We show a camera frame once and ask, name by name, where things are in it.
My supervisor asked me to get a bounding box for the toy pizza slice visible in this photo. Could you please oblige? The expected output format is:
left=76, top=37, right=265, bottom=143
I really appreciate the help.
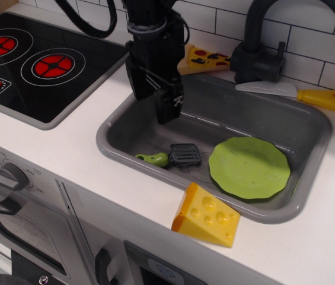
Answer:
left=177, top=44, right=230, bottom=75

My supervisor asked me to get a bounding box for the yellow toy cheese wedge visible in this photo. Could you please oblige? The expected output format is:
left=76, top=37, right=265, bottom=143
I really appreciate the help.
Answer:
left=171, top=182, right=241, bottom=248

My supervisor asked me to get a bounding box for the yellow handled toy knife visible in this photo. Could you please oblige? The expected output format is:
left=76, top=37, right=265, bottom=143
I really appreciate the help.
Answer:
left=235, top=81, right=335, bottom=111

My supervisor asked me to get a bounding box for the white toy oven door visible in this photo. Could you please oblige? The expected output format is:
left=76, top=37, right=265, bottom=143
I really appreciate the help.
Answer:
left=0, top=147, right=94, bottom=284

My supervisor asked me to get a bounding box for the black cabinet door handle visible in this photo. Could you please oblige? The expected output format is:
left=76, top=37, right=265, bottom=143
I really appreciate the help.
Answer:
left=94, top=248, right=120, bottom=285

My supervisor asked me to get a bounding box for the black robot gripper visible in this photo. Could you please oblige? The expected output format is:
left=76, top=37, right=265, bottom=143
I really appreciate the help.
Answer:
left=126, top=10, right=184, bottom=125

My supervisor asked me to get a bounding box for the black toy faucet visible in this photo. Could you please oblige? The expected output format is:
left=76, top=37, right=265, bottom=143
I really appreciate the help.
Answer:
left=230, top=0, right=335, bottom=83

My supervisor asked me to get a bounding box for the black braided cable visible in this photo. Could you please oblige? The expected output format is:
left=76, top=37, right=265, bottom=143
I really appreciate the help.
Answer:
left=55, top=0, right=118, bottom=39

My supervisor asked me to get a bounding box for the grey plastic sink basin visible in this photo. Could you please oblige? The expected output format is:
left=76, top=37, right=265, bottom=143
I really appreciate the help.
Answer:
left=96, top=74, right=332, bottom=224

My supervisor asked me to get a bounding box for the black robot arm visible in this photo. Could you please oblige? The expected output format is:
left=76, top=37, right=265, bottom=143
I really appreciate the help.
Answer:
left=124, top=1, right=186, bottom=124

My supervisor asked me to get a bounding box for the black toy stovetop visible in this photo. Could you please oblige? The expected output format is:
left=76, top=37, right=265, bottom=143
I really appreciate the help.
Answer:
left=0, top=12, right=127, bottom=130

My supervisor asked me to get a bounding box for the grey oven knob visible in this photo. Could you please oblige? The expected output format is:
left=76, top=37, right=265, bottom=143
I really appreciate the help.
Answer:
left=0, top=163, right=30, bottom=191

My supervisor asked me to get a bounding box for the green handled grey spatula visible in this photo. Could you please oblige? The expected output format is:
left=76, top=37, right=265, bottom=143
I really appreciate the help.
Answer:
left=135, top=143, right=202, bottom=167

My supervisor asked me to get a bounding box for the green plastic plate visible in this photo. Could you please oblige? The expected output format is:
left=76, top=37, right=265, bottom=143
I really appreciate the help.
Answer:
left=209, top=137, right=291, bottom=200

